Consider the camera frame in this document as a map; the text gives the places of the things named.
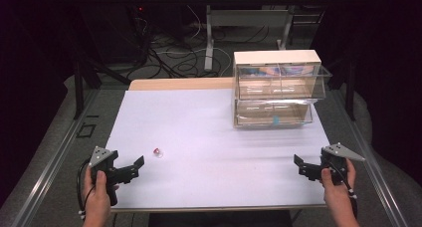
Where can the white drawer cabinet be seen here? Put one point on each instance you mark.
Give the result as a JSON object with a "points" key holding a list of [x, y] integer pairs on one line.
{"points": [[277, 57]]}

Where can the person's left hand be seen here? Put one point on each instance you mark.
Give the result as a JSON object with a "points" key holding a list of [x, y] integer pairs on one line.
{"points": [[97, 195]]}

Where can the dark device with red light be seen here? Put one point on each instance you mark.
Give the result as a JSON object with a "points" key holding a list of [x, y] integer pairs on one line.
{"points": [[141, 8]]}

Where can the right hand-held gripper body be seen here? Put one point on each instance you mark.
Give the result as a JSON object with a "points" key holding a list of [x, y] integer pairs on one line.
{"points": [[335, 160]]}

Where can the aluminium rail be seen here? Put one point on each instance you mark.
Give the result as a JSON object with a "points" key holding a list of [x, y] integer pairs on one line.
{"points": [[371, 160], [49, 167]]}

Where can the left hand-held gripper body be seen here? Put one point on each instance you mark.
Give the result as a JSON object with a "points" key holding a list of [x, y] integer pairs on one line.
{"points": [[103, 164]]}

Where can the white table mat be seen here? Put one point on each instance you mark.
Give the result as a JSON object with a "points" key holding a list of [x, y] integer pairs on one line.
{"points": [[212, 154]]}

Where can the black metal stand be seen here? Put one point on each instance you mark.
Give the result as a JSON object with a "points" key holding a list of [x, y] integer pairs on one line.
{"points": [[86, 77]]}

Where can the small clear red-topped item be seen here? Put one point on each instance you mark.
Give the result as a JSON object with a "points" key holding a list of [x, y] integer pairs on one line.
{"points": [[158, 152]]}

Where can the wooden table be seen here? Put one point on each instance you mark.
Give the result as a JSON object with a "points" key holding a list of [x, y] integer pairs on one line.
{"points": [[179, 83]]}

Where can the person's right hand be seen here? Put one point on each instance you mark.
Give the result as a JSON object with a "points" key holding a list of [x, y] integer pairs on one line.
{"points": [[335, 192]]}

